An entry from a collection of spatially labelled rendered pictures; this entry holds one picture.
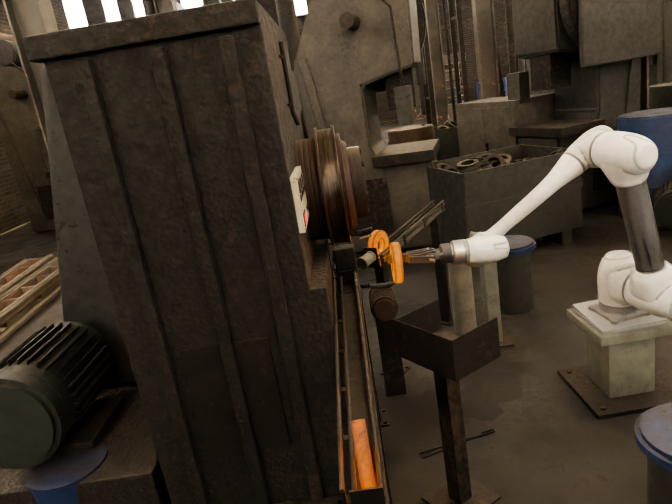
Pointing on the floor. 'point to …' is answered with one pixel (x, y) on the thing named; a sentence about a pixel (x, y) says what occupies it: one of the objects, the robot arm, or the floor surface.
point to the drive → (76, 367)
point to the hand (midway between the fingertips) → (396, 258)
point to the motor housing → (384, 312)
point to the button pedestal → (492, 299)
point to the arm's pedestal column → (619, 379)
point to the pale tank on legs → (448, 63)
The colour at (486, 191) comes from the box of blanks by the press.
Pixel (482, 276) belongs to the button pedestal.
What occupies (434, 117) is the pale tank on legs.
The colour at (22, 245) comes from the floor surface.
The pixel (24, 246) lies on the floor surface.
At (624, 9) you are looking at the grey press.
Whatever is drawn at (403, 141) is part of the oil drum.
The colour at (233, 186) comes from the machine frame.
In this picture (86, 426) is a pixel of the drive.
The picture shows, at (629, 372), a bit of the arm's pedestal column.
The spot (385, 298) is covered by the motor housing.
